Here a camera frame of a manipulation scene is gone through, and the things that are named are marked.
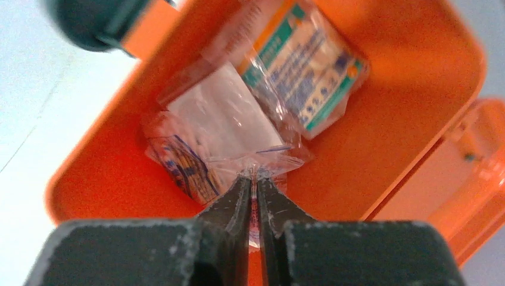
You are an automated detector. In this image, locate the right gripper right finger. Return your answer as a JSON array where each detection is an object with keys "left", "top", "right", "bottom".
[{"left": 256, "top": 178, "right": 465, "bottom": 285}]

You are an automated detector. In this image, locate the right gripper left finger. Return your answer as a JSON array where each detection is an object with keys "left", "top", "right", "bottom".
[{"left": 25, "top": 176, "right": 252, "bottom": 285}]

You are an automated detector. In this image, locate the white blue labelled pack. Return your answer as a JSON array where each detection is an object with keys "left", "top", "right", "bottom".
[{"left": 142, "top": 110, "right": 226, "bottom": 206}]

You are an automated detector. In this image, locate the white gauze pad pack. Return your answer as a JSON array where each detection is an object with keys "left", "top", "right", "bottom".
[{"left": 160, "top": 62, "right": 313, "bottom": 175}]

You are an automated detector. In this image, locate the orange medicine kit box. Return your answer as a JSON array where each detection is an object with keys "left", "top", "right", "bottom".
[{"left": 45, "top": 1, "right": 504, "bottom": 266}]

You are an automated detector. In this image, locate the green labelled gauze pack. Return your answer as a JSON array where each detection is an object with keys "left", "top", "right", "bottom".
[{"left": 207, "top": 1, "right": 369, "bottom": 140}]

